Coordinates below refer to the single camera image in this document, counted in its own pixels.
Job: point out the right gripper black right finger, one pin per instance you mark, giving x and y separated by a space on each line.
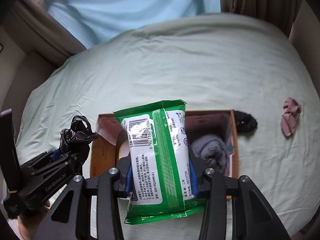
252 215

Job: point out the pale green bed sheet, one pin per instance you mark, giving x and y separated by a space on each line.
218 61

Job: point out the green wet wipes pack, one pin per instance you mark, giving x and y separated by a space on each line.
160 162

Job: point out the black cloth bundle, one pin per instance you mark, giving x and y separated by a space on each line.
245 123

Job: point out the cardboard box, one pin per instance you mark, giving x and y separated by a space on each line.
112 143

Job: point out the light blue curtain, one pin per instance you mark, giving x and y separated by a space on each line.
95 21

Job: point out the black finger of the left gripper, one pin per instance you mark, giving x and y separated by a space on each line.
56 155

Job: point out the grey fluffy cloth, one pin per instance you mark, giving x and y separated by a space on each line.
212 149

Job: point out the pink striped cloth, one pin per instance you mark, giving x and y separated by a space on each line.
289 119

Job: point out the black printed scarf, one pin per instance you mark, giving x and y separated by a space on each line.
76 140

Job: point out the brown curtain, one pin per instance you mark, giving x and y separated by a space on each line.
281 13

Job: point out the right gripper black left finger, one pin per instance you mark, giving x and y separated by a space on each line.
70 215

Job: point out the person's left hand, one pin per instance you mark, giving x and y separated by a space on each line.
28 225

